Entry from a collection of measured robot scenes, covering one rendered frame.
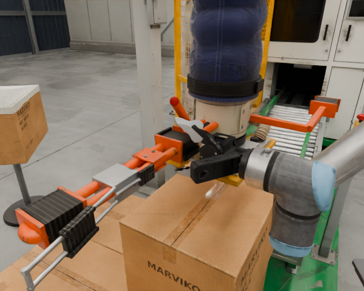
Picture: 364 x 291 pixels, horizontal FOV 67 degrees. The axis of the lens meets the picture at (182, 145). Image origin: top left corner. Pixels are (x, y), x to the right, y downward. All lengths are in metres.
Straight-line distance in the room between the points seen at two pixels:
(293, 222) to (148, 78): 1.87
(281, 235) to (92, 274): 0.91
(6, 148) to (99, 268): 1.13
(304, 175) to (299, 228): 0.12
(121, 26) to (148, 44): 10.41
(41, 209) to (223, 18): 0.58
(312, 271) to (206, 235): 1.40
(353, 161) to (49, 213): 0.61
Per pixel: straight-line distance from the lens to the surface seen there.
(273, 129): 2.77
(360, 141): 0.71
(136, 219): 0.94
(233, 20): 0.76
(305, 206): 0.60
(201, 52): 0.80
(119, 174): 0.57
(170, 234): 0.88
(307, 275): 2.16
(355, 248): 2.49
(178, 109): 0.68
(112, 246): 1.44
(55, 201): 0.52
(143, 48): 2.28
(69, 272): 1.39
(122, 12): 12.56
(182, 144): 0.68
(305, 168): 0.58
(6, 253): 2.46
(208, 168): 0.59
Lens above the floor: 1.55
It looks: 26 degrees down
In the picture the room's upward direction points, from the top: straight up
